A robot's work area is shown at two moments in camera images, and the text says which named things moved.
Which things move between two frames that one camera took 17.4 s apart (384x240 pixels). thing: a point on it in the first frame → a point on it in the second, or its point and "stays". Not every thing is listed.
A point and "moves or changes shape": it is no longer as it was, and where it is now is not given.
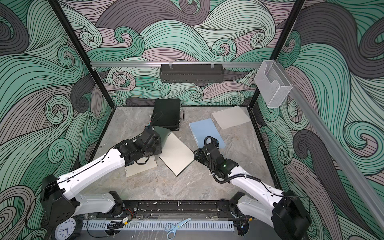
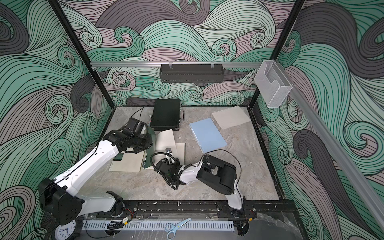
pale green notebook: [230, 117] stays
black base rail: [205, 209] stays
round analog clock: [64, 230] stays
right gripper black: [199, 155] → [177, 164]
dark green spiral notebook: [174, 153] moves or changes shape
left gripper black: [158, 148] → [149, 143]
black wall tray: [200, 74] stays
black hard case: [167, 113] stays
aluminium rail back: [178, 64] stays
